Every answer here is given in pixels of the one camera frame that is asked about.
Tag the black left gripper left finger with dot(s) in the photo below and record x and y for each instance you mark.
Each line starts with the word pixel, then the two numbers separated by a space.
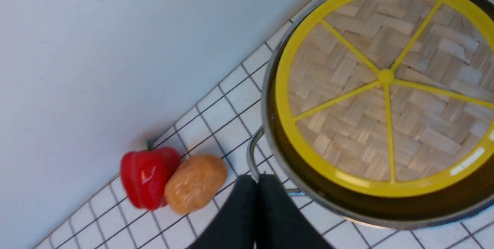
pixel 233 226

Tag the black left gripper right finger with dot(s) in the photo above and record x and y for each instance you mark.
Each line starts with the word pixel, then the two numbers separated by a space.
pixel 279 224

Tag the bamboo steamer lid yellow rim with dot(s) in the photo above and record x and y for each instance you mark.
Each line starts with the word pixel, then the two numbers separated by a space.
pixel 390 98

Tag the brown potato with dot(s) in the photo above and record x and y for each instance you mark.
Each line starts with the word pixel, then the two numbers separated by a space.
pixel 194 184

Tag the red bell pepper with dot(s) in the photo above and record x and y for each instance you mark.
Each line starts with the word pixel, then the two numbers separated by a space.
pixel 144 175

